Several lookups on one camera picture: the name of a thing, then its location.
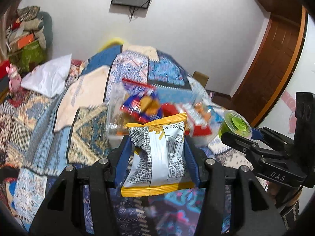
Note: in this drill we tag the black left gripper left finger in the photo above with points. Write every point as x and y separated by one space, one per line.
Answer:
62 210

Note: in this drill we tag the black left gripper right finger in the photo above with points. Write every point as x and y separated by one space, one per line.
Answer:
252 211

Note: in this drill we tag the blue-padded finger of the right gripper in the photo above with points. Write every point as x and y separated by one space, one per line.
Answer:
275 140

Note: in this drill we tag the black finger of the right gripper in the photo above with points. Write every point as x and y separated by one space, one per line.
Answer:
244 145

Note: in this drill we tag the green jelly cup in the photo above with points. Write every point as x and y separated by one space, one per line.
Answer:
235 123

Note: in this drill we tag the white yellow chip bag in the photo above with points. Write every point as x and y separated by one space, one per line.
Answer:
158 164

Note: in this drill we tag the person's hand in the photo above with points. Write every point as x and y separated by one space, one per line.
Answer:
273 190

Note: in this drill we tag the red white snack bag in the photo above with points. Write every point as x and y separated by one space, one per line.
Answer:
197 123

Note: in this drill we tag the blue patchwork bed quilt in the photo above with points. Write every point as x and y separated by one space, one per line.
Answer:
31 145

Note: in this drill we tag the brown wooden door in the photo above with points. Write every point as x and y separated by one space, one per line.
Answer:
271 68

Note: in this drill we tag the brown cardboard box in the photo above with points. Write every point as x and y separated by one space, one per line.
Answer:
201 78

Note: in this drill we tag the blue red snack bag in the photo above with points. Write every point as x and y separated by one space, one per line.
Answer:
142 103

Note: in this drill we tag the clear plastic storage box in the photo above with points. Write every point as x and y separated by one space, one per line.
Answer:
117 120

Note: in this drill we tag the white pillow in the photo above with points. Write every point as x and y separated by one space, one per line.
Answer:
48 79

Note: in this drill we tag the pink plush toy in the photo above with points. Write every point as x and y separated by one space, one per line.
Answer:
14 78

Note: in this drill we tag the red gift box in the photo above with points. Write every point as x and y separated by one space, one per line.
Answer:
3 66

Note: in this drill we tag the green storage box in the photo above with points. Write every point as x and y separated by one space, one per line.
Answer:
27 58

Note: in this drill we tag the yellow curved tube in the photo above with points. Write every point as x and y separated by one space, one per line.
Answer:
116 41

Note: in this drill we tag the orange cardboard box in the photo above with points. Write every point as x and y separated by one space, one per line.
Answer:
22 42

